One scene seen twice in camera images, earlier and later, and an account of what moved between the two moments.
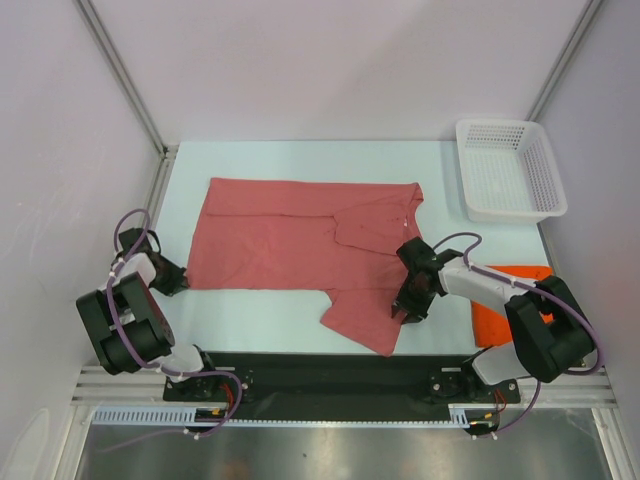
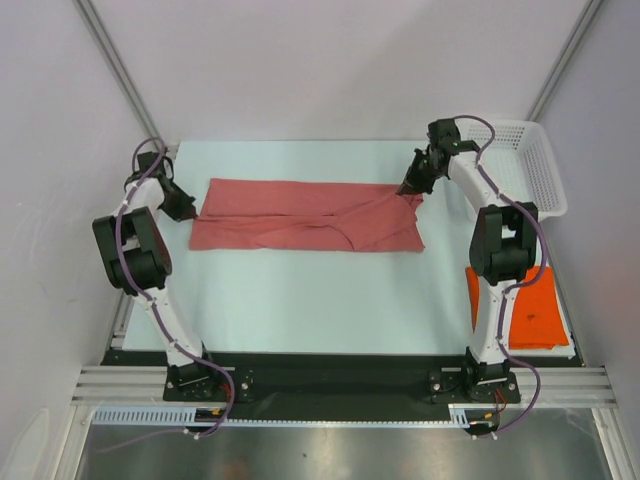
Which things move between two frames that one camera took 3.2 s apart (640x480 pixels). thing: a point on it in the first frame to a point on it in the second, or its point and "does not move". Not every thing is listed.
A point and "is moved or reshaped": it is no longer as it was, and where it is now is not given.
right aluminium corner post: [550, 83] does not move
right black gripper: [415, 312] to [413, 183]
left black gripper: [177, 281] to [186, 211]
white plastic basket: [508, 172] does not move
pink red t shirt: [331, 237] is moved or reshaped
